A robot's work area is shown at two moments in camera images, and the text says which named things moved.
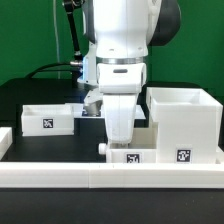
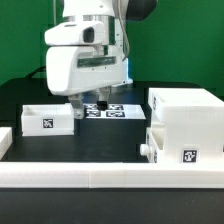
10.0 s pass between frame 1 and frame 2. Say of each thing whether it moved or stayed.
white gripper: moved
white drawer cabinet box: stayed
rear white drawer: stayed
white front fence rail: stayed
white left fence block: stayed
